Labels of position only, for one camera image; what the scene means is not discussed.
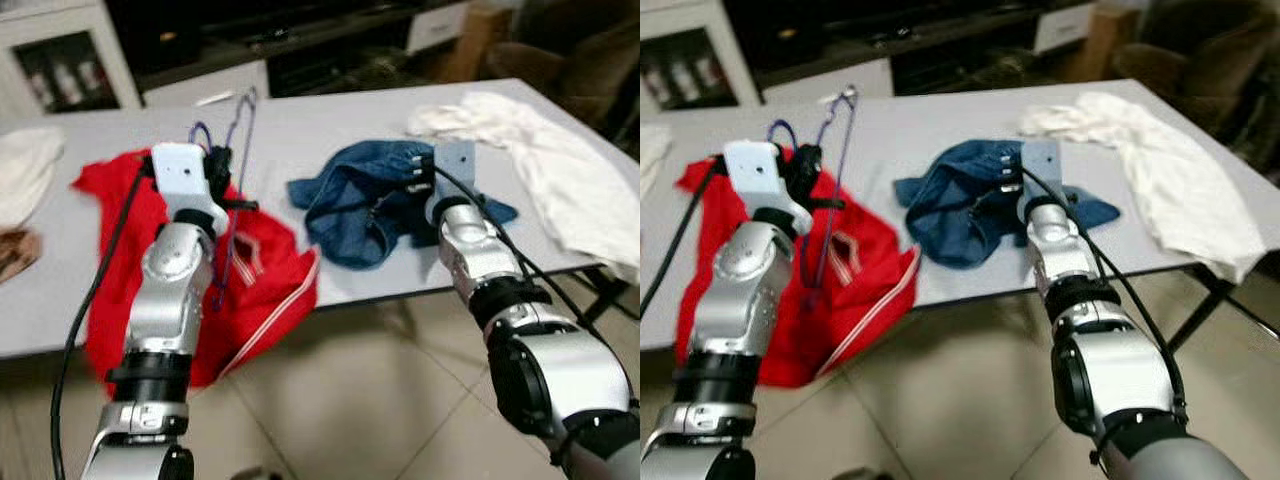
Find black tv stand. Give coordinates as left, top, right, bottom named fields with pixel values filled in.
left=105, top=0, right=471, bottom=101
left=720, top=0, right=1091, bottom=96

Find white drawer unit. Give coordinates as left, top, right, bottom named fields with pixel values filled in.
left=143, top=60, right=271, bottom=106
left=760, top=58, right=894, bottom=106

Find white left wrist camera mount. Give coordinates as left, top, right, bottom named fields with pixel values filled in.
left=150, top=142, right=219, bottom=219
left=722, top=140, right=813, bottom=236

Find black table leg frame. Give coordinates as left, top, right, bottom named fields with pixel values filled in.
left=575, top=265, right=641, bottom=321
left=1165, top=265, right=1280, bottom=351

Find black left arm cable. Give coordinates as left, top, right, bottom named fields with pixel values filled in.
left=50, top=160, right=156, bottom=480
left=640, top=155, right=726, bottom=319

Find white crumpled garment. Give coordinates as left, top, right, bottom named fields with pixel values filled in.
left=640, top=125, right=671, bottom=191
left=405, top=92, right=641, bottom=286
left=1018, top=92, right=1266, bottom=284
left=0, top=128, right=64, bottom=229

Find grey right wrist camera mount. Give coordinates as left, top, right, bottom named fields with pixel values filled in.
left=432, top=140, right=479, bottom=201
left=1020, top=140, right=1063, bottom=201

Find white glass door cabinet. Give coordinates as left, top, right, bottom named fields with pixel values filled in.
left=0, top=5, right=141, bottom=113
left=640, top=0, right=761, bottom=106

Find blue denim shorts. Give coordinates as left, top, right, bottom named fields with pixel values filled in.
left=893, top=140, right=1123, bottom=271
left=287, top=140, right=521, bottom=271

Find brown wooden board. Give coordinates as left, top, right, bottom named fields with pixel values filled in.
left=440, top=5, right=504, bottom=83
left=1083, top=5, right=1141, bottom=81

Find brown patterned cloth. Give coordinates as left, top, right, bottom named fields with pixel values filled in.
left=0, top=228, right=41, bottom=284

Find red shirt white stripes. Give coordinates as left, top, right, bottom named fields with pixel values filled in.
left=72, top=148, right=321, bottom=393
left=675, top=150, right=921, bottom=391

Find brown armchair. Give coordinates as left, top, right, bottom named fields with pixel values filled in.
left=1115, top=0, right=1280, bottom=161
left=485, top=0, right=641, bottom=151

